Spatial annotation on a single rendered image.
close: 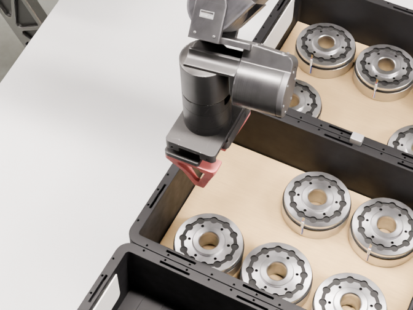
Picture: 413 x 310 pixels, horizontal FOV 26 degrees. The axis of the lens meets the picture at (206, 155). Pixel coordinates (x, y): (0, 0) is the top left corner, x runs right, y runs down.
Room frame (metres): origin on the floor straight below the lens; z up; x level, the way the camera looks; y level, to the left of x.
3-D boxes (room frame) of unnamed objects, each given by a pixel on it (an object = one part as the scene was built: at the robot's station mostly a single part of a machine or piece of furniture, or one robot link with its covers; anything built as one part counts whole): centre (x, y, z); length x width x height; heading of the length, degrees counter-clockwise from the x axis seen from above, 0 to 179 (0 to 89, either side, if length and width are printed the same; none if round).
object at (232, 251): (0.67, 0.00, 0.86); 0.10 x 0.10 x 0.01
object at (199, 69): (0.66, 0.00, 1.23); 0.07 x 0.06 x 0.07; 70
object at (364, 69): (1.01, -0.30, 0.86); 0.10 x 0.10 x 0.01
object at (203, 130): (0.67, 0.00, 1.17); 0.10 x 0.07 x 0.07; 154
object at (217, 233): (0.67, 0.00, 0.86); 0.05 x 0.05 x 0.01
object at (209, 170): (0.65, 0.00, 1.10); 0.07 x 0.07 x 0.09; 64
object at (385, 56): (1.01, -0.30, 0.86); 0.05 x 0.05 x 0.01
